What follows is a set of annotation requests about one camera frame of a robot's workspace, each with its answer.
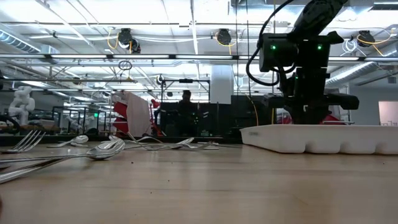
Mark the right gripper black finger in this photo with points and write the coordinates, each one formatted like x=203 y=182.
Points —
x=311 y=117

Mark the spoon and knife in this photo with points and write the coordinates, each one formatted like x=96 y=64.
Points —
x=77 y=145
x=206 y=145

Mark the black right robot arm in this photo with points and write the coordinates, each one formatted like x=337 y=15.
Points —
x=317 y=15

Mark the white plastic cutlery tray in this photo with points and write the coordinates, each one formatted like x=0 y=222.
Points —
x=311 y=138

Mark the red storage bin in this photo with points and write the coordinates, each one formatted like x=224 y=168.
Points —
x=335 y=119

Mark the pile of silver cutlery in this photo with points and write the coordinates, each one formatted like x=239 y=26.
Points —
x=227 y=139

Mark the black workstation desk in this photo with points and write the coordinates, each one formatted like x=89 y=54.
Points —
x=211 y=118

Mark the person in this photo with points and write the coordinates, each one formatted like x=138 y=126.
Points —
x=186 y=109

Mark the white cloth cover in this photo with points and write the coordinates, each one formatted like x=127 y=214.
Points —
x=138 y=113

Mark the overhead light bar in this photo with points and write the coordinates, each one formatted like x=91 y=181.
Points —
x=140 y=57

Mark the red machine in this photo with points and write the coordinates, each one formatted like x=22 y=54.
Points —
x=120 y=109

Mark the white humanoid robot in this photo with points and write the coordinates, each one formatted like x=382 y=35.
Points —
x=23 y=104

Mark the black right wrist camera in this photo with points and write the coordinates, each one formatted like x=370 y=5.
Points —
x=280 y=101

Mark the silver ventilation duct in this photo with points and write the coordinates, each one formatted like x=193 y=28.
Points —
x=357 y=73

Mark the black metal gantry frame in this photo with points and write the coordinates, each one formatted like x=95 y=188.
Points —
x=186 y=80

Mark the grey ceiling vent duct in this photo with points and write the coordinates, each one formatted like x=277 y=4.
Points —
x=18 y=42

